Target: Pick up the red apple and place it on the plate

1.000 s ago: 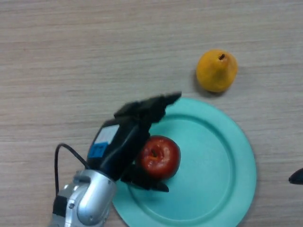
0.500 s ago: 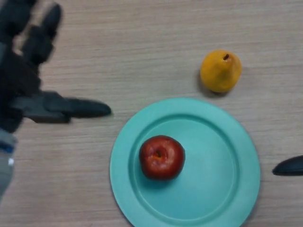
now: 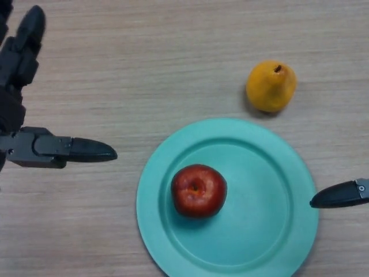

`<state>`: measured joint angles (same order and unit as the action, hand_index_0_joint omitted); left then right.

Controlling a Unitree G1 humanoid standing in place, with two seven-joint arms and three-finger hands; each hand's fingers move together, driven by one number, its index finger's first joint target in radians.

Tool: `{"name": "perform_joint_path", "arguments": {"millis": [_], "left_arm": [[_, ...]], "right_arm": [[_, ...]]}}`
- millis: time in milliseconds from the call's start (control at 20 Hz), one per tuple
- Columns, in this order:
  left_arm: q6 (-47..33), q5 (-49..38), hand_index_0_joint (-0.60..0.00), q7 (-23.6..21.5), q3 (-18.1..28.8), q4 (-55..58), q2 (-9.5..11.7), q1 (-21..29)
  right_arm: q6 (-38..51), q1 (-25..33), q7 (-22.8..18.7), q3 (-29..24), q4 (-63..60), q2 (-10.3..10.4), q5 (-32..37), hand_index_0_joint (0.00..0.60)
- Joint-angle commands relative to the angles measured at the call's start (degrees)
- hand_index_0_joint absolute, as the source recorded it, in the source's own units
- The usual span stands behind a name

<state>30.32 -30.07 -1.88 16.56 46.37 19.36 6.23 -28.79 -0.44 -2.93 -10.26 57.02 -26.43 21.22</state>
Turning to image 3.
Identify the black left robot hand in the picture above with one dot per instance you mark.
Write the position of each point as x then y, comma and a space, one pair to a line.
17, 66

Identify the green round plate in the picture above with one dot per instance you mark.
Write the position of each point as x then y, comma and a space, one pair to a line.
253, 216

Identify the red apple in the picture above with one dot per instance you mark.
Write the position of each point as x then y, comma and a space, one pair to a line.
199, 193

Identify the yellow pear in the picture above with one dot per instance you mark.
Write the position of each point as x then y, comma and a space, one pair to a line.
271, 86

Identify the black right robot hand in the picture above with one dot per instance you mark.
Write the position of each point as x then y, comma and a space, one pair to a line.
337, 196

